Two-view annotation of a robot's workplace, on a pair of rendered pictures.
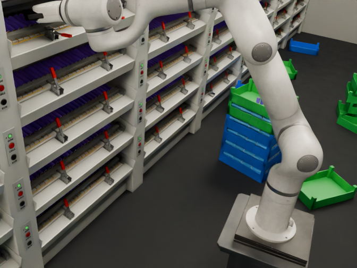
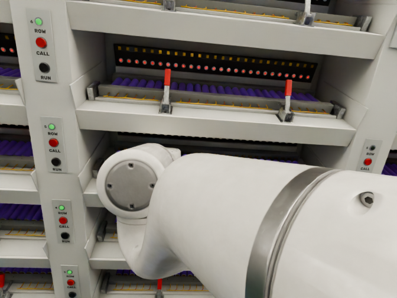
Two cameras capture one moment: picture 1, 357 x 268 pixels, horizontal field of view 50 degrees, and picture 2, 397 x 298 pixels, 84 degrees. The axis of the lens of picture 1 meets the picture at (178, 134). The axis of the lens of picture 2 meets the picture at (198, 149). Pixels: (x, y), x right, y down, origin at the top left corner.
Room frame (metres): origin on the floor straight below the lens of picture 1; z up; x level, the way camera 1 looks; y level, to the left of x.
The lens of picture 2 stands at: (0.97, -0.03, 1.19)
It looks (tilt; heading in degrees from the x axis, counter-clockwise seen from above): 18 degrees down; 59
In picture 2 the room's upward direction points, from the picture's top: 5 degrees clockwise
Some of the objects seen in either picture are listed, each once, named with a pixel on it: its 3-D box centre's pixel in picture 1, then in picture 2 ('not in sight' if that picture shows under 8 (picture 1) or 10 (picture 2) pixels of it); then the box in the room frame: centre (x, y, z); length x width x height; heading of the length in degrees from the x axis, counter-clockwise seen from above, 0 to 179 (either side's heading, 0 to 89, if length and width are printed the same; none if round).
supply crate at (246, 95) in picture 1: (263, 98); not in sight; (1.87, -0.43, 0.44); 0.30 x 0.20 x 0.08; 51
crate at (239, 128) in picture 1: (257, 124); not in sight; (1.87, -0.43, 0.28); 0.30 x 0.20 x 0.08; 51
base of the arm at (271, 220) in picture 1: (276, 205); not in sight; (1.07, -0.38, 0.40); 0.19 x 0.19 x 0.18
